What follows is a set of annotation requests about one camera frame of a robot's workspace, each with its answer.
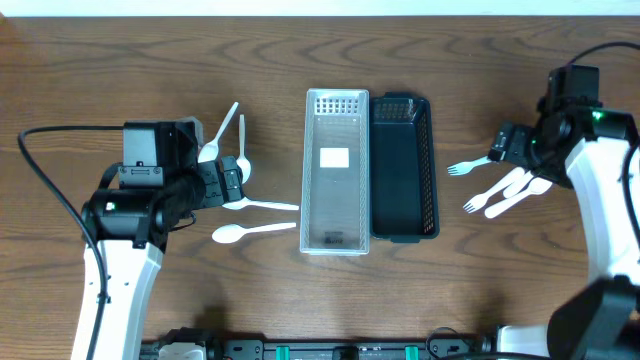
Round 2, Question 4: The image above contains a white plastic spoon lowest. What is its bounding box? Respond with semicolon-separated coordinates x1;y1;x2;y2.
211;222;296;244

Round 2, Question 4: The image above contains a white plastic fork hidden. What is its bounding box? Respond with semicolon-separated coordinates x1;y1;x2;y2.
503;171;534;198

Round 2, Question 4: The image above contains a white plastic spoon upright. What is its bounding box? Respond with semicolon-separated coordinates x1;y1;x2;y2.
237;114;252;184

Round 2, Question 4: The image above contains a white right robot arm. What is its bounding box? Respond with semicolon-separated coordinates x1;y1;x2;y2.
496;107;639;359

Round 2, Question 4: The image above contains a white plastic fork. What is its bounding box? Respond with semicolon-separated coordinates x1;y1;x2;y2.
447;156;491;176
463;167;525;213

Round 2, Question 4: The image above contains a black plastic basket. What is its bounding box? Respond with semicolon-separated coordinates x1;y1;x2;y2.
369;92;440;243

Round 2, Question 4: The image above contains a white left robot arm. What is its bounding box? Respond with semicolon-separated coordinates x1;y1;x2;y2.
72;157;241;359

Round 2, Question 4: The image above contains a white plastic spoon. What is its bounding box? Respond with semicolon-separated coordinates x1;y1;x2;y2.
237;114;252;184
484;178;553;219
223;197;299;211
198;102;239;163

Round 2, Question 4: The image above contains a black rail with green clips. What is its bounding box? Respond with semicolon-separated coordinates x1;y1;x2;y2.
139;328;496;360

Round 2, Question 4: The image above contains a clear plastic basket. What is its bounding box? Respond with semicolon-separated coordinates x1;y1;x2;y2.
300;88;370;256

